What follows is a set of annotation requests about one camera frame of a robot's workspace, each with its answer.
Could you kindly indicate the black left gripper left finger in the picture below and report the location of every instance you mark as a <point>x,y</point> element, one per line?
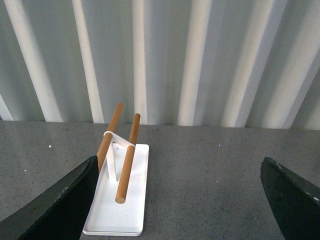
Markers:
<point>60,212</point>

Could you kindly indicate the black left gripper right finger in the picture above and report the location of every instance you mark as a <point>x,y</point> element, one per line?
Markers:
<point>294,201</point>

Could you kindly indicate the white rack with wooden bars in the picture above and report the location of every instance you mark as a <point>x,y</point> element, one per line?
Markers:
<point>118,205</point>

